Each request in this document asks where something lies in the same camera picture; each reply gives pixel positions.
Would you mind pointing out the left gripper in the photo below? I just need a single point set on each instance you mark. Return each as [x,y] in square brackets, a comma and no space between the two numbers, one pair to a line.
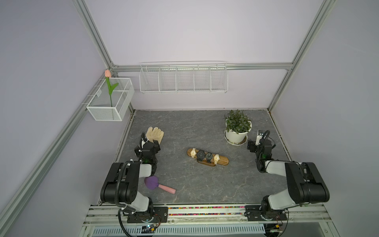
[156,146]

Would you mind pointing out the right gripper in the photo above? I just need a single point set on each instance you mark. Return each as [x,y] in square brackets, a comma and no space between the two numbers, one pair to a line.
[251,145]

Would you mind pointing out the beige watch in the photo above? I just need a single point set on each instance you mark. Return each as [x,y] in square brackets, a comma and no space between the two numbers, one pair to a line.
[216,158]
[193,153]

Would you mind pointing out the slim black watch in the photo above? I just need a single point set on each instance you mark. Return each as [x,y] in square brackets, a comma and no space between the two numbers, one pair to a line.
[208,157]

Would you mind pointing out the wooden watch stand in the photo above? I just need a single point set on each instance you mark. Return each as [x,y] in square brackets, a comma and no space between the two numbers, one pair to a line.
[224,161]

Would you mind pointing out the chunky black watch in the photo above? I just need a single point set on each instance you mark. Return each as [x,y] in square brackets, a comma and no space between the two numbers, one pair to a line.
[200,155]

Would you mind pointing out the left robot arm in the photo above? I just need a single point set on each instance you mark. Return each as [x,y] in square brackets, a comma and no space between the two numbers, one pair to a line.
[122,181]

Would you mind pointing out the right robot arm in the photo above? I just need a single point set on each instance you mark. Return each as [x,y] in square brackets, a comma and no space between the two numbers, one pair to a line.
[304,182]

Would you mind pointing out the beige work glove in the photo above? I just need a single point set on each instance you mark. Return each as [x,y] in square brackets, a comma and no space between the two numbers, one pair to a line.
[154,134]

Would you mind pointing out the potted green plant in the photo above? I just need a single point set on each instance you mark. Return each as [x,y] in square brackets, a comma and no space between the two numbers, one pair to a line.
[238,125]

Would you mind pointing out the purple pink brush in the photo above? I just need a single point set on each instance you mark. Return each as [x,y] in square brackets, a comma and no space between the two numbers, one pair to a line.
[152,183]

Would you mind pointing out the white mesh box basket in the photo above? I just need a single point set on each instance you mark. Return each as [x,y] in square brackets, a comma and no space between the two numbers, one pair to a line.
[99,105]

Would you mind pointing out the artificial pink tulip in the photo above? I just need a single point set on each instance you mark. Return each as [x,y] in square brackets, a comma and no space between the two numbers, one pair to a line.
[111,87]

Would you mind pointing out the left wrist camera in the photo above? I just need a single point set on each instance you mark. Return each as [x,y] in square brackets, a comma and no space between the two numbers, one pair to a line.
[143,140]

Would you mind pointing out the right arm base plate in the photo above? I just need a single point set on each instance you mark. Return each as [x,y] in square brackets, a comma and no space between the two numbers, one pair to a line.
[257,213]

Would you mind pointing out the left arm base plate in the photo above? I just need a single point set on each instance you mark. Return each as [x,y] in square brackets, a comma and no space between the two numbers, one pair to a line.
[159,214]

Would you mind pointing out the white wire shelf basket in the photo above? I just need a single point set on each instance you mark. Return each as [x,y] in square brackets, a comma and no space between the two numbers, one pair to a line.
[184,77]

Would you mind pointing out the white vented cable duct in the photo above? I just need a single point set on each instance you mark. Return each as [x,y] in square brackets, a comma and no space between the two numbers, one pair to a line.
[195,230]

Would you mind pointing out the aluminium frame profiles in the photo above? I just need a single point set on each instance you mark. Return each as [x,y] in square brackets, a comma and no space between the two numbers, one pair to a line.
[23,195]

